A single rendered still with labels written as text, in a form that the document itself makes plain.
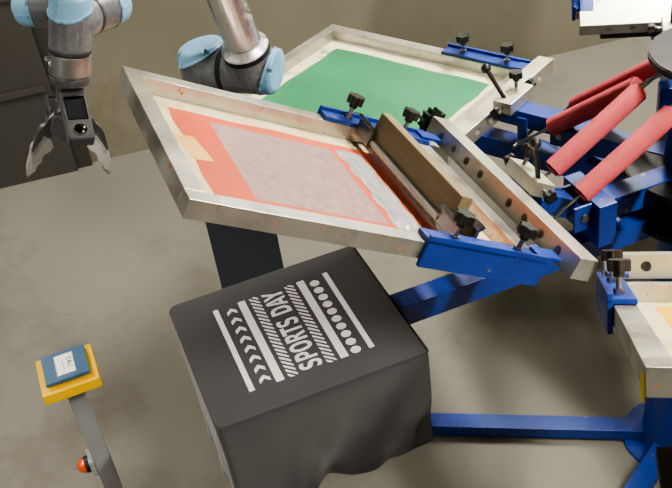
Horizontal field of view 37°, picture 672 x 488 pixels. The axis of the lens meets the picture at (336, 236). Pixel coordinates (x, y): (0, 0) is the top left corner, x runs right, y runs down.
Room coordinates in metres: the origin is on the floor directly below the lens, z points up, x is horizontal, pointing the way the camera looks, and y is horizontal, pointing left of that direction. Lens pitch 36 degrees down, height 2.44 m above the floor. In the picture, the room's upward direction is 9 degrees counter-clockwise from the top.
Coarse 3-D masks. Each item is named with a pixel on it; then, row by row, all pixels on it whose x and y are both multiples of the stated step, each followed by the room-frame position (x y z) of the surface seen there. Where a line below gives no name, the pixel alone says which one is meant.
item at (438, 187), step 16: (384, 128) 1.98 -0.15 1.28; (400, 128) 1.93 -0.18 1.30; (384, 144) 1.94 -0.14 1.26; (400, 144) 1.89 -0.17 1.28; (416, 144) 1.86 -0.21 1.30; (400, 160) 1.86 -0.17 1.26; (416, 160) 1.81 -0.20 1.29; (432, 160) 1.79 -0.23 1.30; (416, 176) 1.78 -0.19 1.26; (432, 176) 1.74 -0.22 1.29; (448, 176) 1.72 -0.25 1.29; (432, 192) 1.71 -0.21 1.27; (448, 192) 1.67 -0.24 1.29; (464, 192) 1.65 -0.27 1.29; (448, 208) 1.64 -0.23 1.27; (464, 208) 1.63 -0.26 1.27
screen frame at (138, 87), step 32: (128, 96) 1.84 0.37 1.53; (192, 96) 1.95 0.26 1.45; (224, 96) 1.97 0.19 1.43; (160, 128) 1.66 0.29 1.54; (320, 128) 2.03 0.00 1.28; (352, 128) 2.05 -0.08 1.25; (160, 160) 1.56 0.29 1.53; (192, 192) 1.42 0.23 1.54; (224, 224) 1.40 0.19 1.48; (256, 224) 1.42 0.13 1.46; (288, 224) 1.43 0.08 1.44; (320, 224) 1.45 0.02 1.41; (352, 224) 1.48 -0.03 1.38; (416, 256) 1.50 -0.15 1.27
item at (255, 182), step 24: (216, 168) 1.63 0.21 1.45; (240, 168) 1.67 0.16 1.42; (264, 168) 1.71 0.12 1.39; (216, 192) 1.52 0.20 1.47; (240, 192) 1.55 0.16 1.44; (264, 192) 1.59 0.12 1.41; (288, 192) 1.62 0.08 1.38; (312, 192) 1.66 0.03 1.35; (336, 192) 1.70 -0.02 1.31; (360, 192) 1.74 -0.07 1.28; (336, 216) 1.58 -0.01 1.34; (360, 216) 1.61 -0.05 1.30; (384, 216) 1.65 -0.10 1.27
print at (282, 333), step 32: (288, 288) 1.87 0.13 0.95; (320, 288) 1.85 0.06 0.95; (224, 320) 1.79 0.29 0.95; (256, 320) 1.77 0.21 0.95; (288, 320) 1.75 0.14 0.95; (320, 320) 1.73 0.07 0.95; (352, 320) 1.71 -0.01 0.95; (256, 352) 1.66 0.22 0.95; (288, 352) 1.64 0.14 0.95; (320, 352) 1.62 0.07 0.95; (352, 352) 1.61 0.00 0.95; (256, 384) 1.56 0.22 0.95
